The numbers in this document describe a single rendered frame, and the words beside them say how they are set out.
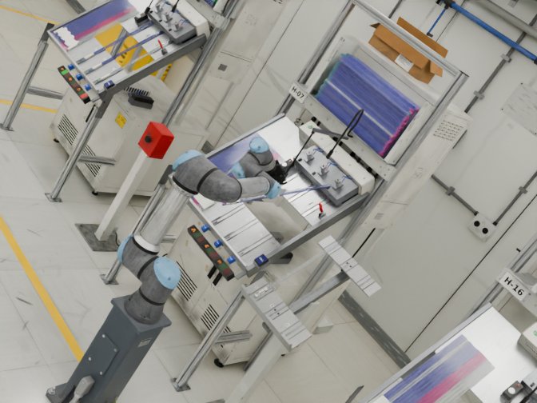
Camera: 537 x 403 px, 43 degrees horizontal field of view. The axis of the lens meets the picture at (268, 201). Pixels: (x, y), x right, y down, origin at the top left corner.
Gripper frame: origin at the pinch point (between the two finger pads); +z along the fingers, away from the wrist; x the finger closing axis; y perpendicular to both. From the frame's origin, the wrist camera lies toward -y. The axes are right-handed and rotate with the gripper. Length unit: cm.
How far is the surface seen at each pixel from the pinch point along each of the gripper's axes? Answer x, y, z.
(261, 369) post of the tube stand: -62, -31, 37
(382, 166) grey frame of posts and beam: 3, 50, 10
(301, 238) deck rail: -17.1, 4.2, 15.1
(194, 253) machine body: 22, -57, 47
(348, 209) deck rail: -5.7, 28.7, 20.2
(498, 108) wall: 95, 141, 100
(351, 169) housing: 10.4, 36.5, 13.0
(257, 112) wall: 218, -13, 141
